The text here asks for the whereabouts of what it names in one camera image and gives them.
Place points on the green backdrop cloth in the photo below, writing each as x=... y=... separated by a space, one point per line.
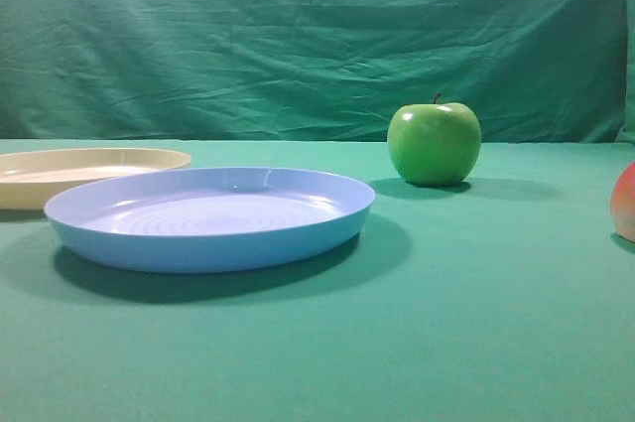
x=532 y=70

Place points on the blue plastic plate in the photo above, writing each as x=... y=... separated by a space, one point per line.
x=210 y=219

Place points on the green apple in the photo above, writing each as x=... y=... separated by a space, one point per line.
x=434 y=144

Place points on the pale yellow plastic plate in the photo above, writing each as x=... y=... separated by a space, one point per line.
x=30 y=179

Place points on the round reddish yellow bread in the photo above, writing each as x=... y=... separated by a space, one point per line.
x=622 y=204

